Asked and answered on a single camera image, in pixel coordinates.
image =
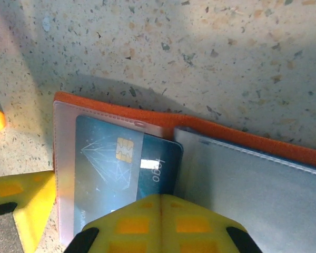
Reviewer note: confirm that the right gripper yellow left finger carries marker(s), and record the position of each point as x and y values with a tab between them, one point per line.
131	226

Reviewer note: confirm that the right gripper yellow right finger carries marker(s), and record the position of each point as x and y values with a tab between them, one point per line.
200	229

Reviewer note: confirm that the orange card holder wallet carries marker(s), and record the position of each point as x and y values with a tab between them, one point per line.
252	197

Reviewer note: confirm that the blue credit card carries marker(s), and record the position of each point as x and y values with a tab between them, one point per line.
105	158

